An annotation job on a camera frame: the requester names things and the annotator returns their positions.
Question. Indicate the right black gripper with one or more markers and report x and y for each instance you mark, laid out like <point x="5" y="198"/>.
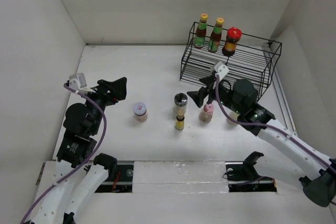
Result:
<point x="198" y="96"/>

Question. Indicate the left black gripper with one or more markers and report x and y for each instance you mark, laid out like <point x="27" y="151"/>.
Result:
<point x="117" y="87"/>

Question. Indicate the black cap spice shaker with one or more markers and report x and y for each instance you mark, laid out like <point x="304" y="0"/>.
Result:
<point x="180" y="103"/>

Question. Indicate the small yellow label bottle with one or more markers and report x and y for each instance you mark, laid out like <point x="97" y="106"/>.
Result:
<point x="179" y="123"/>

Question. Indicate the green label sauce bottle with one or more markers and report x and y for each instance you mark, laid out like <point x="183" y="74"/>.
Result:
<point x="216" y="36"/>
<point x="200" y="33"/>

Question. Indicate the red lid dark sauce jar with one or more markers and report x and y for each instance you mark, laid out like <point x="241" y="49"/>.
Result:
<point x="232" y="38"/>

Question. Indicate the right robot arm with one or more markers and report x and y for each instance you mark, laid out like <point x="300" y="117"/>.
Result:
<point x="313" y="172"/>

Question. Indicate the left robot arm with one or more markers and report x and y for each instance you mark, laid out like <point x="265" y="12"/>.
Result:
<point x="79" y="170"/>

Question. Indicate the pink cap spice jar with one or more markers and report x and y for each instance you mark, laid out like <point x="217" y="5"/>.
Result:
<point x="206" y="113"/>

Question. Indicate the white lid glass jar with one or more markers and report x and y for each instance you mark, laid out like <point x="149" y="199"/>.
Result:
<point x="140" y="111"/>

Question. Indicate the yellow cap spice jar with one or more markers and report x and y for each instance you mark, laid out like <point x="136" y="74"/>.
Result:
<point x="233" y="116"/>

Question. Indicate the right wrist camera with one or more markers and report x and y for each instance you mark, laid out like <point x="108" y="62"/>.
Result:
<point x="221" y="69"/>

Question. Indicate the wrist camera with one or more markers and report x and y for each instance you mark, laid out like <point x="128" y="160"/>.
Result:
<point x="77" y="81"/>
<point x="221" y="69"/>

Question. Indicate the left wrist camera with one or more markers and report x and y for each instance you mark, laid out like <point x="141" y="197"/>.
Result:
<point x="77" y="81"/>

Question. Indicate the black wire rack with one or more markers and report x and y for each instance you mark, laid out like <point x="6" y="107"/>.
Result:
<point x="254" y="59"/>

